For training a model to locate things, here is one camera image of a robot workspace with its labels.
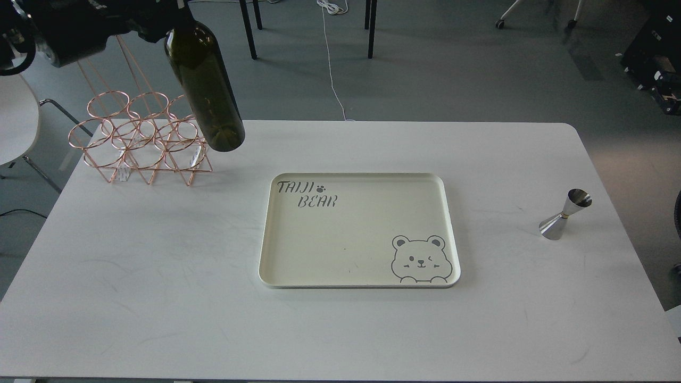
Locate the black equipment box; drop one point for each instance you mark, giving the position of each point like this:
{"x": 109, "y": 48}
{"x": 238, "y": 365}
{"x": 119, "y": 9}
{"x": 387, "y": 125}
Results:
{"x": 653, "y": 57}

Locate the silver steel jigger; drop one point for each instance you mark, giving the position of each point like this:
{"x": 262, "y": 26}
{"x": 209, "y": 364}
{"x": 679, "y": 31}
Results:
{"x": 577, "y": 200}

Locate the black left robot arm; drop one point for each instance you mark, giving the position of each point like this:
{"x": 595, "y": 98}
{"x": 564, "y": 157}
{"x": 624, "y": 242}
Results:
{"x": 67, "y": 31}

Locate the black table leg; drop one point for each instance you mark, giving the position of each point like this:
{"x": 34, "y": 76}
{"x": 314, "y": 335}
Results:
{"x": 370, "y": 14}
{"x": 248, "y": 26}

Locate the cream bear serving tray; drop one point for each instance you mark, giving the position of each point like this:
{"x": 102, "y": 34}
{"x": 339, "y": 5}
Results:
{"x": 358, "y": 230}

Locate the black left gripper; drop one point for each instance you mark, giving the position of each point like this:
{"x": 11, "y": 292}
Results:
{"x": 151, "y": 20}

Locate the black table leg left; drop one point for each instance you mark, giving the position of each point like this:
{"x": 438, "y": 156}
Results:
{"x": 248, "y": 26}

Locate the copper wire bottle rack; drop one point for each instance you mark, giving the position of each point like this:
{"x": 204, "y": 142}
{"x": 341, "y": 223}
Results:
{"x": 144, "y": 134}

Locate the dark green wine bottle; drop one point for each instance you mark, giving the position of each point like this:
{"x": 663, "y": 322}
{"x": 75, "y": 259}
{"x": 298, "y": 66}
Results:
{"x": 195, "y": 57}

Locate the black table leg right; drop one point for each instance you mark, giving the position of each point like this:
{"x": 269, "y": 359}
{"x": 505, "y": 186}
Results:
{"x": 370, "y": 14}

